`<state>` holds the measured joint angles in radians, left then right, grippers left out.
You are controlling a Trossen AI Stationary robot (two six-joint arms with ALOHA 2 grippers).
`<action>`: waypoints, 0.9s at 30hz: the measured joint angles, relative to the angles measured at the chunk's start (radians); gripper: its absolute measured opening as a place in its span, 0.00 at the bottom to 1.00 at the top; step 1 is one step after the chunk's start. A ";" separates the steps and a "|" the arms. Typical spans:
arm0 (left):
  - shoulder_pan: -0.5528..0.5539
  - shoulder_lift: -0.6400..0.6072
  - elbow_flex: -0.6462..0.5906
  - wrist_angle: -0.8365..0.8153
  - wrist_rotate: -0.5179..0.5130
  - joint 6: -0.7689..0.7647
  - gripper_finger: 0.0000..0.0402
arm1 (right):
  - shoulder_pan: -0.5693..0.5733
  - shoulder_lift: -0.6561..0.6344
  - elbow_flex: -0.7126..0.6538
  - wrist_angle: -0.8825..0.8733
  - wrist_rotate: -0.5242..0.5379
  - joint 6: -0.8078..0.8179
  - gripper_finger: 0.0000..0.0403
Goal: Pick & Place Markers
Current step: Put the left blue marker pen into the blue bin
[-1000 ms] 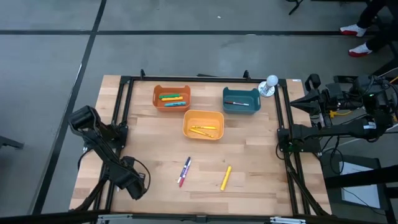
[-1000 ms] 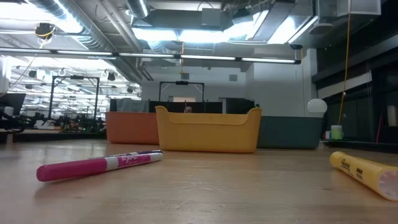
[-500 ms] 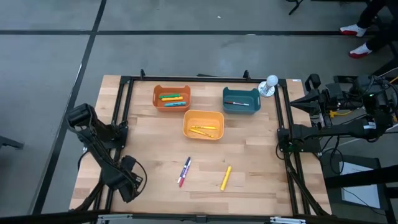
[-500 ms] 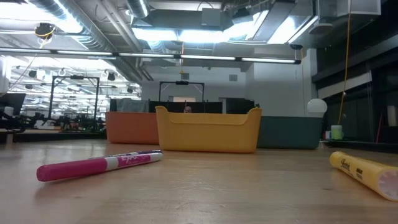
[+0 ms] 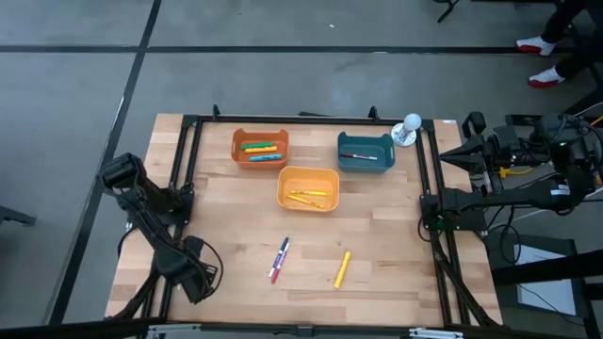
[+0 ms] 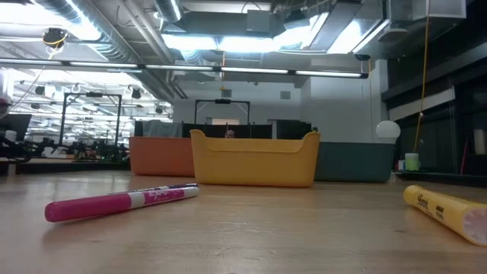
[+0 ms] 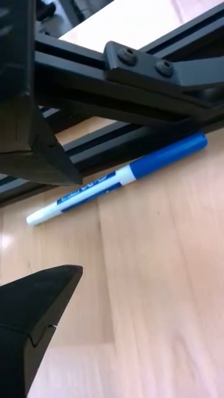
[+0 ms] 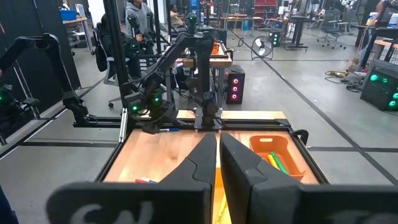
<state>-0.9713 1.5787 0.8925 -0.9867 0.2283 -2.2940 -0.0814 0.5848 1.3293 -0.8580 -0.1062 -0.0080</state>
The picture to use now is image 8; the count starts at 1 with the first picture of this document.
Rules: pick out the green highlighter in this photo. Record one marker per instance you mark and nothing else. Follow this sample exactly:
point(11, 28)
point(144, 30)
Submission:
point(280, 163)

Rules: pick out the red cabinet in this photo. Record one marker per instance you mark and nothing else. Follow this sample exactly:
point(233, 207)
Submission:
point(265, 7)

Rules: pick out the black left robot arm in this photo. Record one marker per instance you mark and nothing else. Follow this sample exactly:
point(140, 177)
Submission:
point(203, 77)

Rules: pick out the orange plastic bin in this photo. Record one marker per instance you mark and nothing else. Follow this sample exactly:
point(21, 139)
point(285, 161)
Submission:
point(258, 146)

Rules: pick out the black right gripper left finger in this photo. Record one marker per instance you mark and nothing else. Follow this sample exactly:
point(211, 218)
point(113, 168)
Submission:
point(140, 202)

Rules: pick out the silver aluminium bracket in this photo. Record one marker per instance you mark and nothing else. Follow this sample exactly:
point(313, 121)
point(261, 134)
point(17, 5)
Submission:
point(123, 124)

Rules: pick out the slim yellow highlighter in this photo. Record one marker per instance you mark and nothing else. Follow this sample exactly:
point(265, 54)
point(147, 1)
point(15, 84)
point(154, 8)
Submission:
point(222, 213)

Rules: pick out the black background desk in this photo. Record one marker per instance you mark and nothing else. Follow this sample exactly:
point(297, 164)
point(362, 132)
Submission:
point(297, 28)

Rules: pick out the black upright frame post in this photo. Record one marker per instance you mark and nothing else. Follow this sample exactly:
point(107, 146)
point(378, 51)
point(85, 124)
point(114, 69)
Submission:
point(116, 46)

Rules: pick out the grey office chair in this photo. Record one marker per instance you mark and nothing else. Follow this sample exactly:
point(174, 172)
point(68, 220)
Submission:
point(337, 25)

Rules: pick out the computer tower red lights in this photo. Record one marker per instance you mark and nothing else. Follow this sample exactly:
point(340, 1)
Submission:
point(234, 84)

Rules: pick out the yellow Sharpie highlighter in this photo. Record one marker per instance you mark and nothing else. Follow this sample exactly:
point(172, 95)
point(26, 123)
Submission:
point(273, 161)

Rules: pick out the person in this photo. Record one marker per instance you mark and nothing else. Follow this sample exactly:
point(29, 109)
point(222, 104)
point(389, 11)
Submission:
point(138, 15)
point(175, 15)

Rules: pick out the computer tower green lights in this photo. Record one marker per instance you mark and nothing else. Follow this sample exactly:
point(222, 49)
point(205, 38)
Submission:
point(381, 87)

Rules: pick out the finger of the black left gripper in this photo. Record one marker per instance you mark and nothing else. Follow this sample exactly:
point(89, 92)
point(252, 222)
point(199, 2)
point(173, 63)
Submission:
point(150, 129)

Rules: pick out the black floor fan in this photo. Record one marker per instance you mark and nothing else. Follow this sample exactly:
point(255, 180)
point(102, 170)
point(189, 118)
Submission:
point(262, 46)

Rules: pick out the wooden background robot table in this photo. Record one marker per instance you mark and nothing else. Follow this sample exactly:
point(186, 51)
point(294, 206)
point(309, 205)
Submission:
point(222, 62)

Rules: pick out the white Expo marker blue cap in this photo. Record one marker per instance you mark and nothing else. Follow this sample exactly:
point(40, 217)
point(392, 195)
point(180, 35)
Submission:
point(171, 129)

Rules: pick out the pink highlighter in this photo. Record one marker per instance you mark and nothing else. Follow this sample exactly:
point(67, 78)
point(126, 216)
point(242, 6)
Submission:
point(140, 180)

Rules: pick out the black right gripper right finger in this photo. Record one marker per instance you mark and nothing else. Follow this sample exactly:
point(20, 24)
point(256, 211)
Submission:
point(280, 202)

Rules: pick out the black aluminium table frame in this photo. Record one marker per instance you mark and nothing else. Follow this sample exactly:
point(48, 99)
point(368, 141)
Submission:
point(255, 125)

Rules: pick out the black background robot arm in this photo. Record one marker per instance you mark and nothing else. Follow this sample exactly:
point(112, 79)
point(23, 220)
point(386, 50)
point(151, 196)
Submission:
point(133, 34)
point(53, 56)

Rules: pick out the blue box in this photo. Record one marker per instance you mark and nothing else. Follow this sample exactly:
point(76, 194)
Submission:
point(67, 15)

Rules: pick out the black office chair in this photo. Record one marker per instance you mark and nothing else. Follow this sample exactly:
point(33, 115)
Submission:
point(101, 49)

